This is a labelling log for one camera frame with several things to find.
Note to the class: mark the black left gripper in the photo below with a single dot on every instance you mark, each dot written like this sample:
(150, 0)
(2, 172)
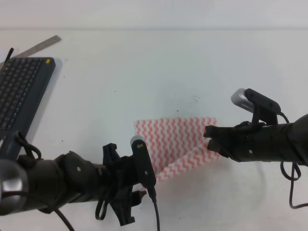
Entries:
(117, 178)

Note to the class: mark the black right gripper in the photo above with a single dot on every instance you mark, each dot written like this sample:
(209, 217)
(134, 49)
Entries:
(246, 142)

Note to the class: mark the pink white striped towel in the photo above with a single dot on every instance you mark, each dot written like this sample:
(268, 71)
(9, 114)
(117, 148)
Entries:
(176, 145)

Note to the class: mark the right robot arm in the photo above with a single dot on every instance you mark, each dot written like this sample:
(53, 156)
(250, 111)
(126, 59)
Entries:
(294, 141)

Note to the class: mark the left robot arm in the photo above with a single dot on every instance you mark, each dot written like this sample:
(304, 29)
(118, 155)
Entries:
(48, 184)

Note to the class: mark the black keyboard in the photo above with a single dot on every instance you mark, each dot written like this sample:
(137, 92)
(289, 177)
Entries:
(23, 82)

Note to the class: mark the grey metal ruler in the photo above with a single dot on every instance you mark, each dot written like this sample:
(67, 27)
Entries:
(45, 44)

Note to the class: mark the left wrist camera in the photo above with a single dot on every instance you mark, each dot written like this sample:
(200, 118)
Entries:
(143, 162)

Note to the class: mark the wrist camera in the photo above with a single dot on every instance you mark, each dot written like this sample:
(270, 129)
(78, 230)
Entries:
(262, 107)
(143, 162)

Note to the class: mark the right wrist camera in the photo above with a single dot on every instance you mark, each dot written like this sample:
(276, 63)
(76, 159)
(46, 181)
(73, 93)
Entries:
(262, 107)

